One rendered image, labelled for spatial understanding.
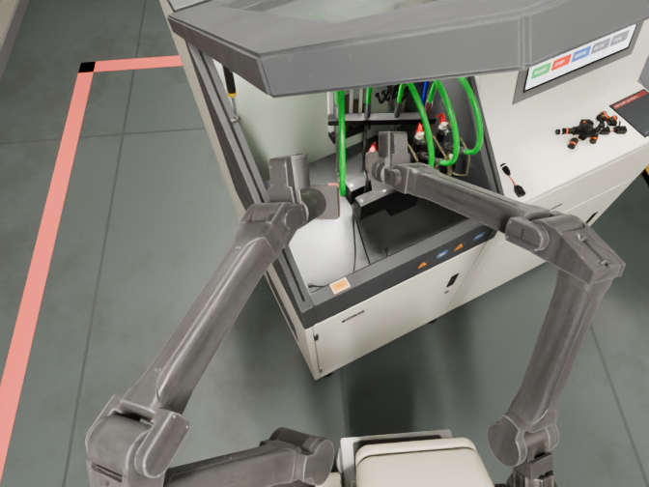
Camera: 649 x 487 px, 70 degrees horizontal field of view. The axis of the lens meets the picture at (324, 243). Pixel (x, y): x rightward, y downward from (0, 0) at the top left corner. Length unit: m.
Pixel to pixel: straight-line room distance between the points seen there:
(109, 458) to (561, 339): 0.65
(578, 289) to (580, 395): 1.69
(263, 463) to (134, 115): 2.71
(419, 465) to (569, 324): 0.32
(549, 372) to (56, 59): 3.58
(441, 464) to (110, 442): 0.49
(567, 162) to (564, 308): 0.91
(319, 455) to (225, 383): 1.42
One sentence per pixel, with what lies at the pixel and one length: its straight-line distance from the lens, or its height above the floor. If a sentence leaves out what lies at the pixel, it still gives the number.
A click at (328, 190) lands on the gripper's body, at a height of 1.43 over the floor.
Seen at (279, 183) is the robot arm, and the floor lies 1.53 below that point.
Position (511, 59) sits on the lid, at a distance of 0.37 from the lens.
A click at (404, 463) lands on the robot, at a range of 0.83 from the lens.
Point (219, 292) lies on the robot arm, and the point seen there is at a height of 1.57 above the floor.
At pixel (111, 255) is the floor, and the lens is 2.70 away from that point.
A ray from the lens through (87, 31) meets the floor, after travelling 4.01.
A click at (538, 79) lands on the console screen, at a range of 1.59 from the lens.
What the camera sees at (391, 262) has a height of 0.95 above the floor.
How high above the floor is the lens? 2.16
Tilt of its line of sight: 62 degrees down
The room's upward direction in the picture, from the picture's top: 3 degrees counter-clockwise
